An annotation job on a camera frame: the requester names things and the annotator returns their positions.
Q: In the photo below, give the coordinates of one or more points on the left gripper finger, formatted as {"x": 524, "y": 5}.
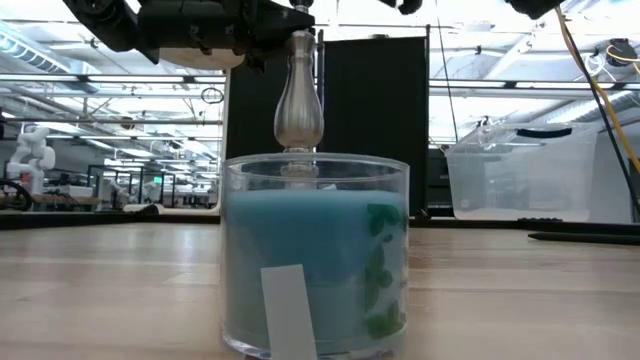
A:
{"x": 275, "y": 25}

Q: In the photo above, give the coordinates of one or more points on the silver metal lamp base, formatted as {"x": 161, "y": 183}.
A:
{"x": 299, "y": 110}

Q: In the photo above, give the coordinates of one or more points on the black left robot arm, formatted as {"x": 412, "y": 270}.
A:
{"x": 100, "y": 20}

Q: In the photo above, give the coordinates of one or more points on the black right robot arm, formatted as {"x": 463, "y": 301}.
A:
{"x": 535, "y": 7}

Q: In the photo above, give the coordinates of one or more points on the black upright panel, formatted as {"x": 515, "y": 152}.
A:
{"x": 380, "y": 125}

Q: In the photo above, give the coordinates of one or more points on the white humanoid robot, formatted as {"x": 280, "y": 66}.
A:
{"x": 32, "y": 150}

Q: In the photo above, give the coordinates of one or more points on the blue candle in glass jar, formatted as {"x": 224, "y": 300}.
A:
{"x": 310, "y": 250}

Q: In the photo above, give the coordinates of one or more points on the clear plastic storage bin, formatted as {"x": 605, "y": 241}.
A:
{"x": 525, "y": 175}

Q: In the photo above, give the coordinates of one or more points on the black pen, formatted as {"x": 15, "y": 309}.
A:
{"x": 585, "y": 238}

